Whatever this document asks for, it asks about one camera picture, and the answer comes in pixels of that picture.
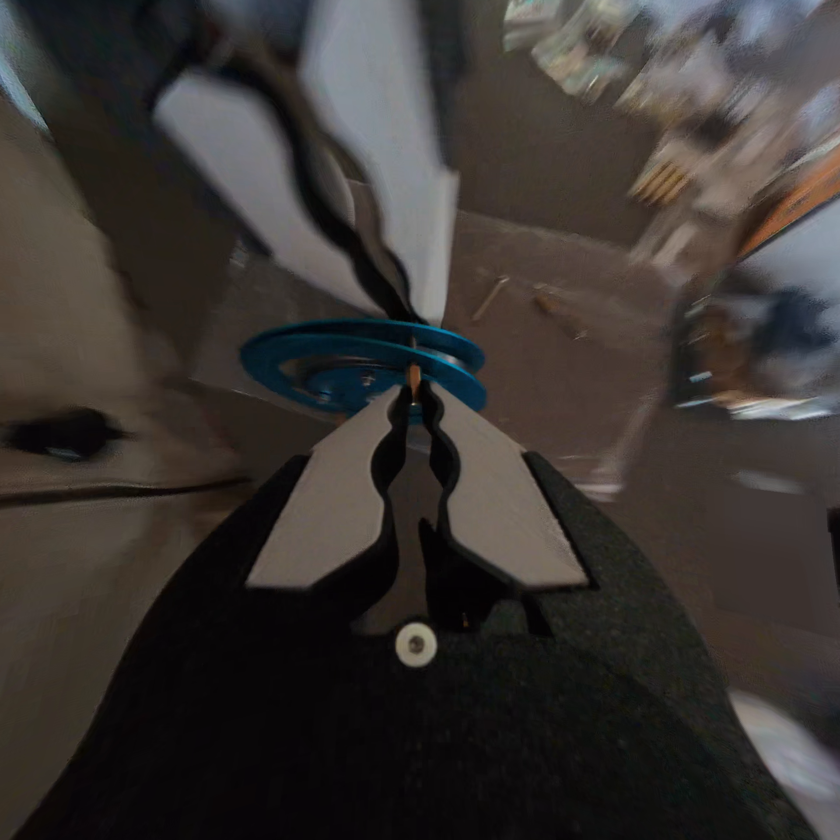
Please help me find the long metal screw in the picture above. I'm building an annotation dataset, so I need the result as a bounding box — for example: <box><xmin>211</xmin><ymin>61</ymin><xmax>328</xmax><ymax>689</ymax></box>
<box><xmin>469</xmin><ymin>276</ymin><xmax>511</xmax><ymax>324</ymax></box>

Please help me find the person's beige jacket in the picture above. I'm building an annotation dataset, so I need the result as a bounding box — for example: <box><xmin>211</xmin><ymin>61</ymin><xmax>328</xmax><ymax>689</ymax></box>
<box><xmin>0</xmin><ymin>92</ymin><xmax>250</xmax><ymax>840</ymax></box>

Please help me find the black oval cord toggle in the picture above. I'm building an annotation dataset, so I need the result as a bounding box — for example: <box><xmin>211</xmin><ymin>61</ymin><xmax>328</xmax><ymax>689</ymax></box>
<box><xmin>3</xmin><ymin>406</ymin><xmax>127</xmax><ymax>462</ymax></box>

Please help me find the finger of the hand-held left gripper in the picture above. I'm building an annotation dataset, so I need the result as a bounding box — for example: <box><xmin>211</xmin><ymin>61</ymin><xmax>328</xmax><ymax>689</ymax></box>
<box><xmin>153</xmin><ymin>64</ymin><xmax>413</xmax><ymax>319</ymax></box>
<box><xmin>301</xmin><ymin>0</ymin><xmax>462</xmax><ymax>324</ymax></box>

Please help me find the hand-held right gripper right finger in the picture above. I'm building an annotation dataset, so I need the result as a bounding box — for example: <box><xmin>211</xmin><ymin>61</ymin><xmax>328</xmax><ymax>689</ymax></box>
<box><xmin>417</xmin><ymin>381</ymin><xmax>591</xmax><ymax>632</ymax></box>

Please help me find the blue round turntable assembly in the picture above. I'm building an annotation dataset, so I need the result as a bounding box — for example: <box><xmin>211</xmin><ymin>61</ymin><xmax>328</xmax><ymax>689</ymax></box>
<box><xmin>239</xmin><ymin>318</ymin><xmax>488</xmax><ymax>416</ymax></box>

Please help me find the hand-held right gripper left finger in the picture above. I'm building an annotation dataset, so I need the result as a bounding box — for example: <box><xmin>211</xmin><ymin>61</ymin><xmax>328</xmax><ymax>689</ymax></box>
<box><xmin>245</xmin><ymin>385</ymin><xmax>411</xmax><ymax>623</ymax></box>

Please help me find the white and orange cardboard box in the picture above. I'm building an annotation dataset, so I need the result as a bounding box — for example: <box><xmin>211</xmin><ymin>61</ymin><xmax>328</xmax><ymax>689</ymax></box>
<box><xmin>735</xmin><ymin>151</ymin><xmax>840</xmax><ymax>263</ymax></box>

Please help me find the pile of small hardware bags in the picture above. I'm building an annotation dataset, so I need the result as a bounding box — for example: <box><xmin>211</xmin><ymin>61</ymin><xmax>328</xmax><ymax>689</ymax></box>
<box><xmin>502</xmin><ymin>0</ymin><xmax>840</xmax><ymax>263</ymax></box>

